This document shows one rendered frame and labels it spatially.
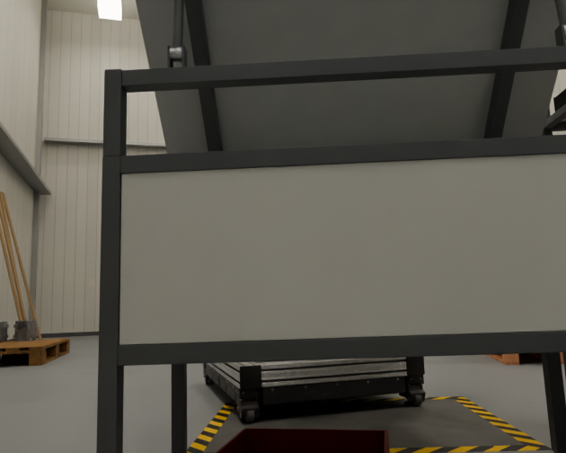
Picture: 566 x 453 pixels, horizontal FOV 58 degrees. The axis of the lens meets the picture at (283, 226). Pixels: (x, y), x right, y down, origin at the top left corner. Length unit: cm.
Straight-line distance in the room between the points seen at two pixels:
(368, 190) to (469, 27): 67
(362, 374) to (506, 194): 138
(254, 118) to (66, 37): 1106
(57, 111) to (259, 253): 1092
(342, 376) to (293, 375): 23
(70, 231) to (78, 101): 280
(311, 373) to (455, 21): 145
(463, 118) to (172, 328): 107
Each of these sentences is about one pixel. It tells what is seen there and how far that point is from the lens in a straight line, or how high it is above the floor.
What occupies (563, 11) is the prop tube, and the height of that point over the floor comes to 108.
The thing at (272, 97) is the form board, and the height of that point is 108.
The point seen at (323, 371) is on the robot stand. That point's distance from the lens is 226.
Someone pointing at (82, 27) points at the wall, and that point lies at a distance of 1263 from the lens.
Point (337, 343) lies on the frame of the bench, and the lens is 104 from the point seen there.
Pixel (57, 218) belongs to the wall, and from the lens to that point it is 1126.
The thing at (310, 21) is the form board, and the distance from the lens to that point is 150.
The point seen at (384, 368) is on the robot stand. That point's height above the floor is 18.
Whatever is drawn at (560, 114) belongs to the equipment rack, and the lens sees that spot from 182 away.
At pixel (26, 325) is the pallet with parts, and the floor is 34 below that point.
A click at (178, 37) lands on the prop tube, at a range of 124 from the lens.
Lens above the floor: 47
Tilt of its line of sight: 9 degrees up
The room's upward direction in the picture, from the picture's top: 2 degrees counter-clockwise
